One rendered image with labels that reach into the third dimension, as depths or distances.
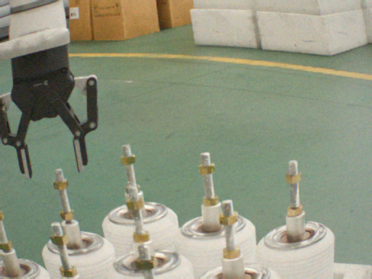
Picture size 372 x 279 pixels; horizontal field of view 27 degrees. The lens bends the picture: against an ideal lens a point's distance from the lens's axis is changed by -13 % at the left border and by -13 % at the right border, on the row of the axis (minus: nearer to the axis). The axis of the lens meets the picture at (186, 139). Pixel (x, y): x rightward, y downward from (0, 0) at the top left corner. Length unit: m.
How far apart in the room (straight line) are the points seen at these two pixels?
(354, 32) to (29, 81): 2.76
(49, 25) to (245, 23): 2.80
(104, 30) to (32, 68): 3.70
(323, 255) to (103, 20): 3.78
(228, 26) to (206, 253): 2.84
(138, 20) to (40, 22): 3.62
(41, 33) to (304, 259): 0.37
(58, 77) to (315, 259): 0.35
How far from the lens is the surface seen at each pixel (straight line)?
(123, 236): 1.03
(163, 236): 1.03
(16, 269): 0.91
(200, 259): 0.95
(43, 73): 0.90
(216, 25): 3.79
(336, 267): 0.98
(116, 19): 4.48
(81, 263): 0.94
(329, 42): 3.38
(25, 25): 0.89
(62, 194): 0.96
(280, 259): 0.88
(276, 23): 3.53
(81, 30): 4.82
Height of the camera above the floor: 0.61
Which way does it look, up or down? 15 degrees down
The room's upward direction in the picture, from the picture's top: 8 degrees counter-clockwise
